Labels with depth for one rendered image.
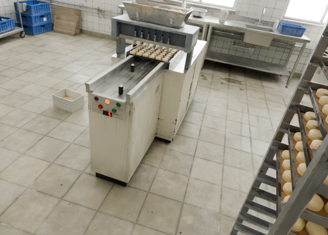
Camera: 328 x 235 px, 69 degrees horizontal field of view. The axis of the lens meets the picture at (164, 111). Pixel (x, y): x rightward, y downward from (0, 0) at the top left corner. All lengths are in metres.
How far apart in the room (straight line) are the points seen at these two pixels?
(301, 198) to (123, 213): 1.52
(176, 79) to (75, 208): 1.31
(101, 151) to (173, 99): 0.81
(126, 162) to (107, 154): 0.16
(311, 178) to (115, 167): 1.58
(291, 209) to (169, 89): 1.72
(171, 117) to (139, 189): 0.74
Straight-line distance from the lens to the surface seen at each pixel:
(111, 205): 2.02
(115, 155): 1.89
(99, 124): 1.79
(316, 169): 0.59
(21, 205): 2.14
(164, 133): 2.47
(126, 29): 2.30
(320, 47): 0.95
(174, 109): 2.30
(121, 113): 1.60
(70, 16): 6.23
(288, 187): 0.90
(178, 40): 2.15
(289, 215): 0.68
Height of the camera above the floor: 1.61
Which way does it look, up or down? 31 degrees down
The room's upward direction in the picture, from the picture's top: 8 degrees clockwise
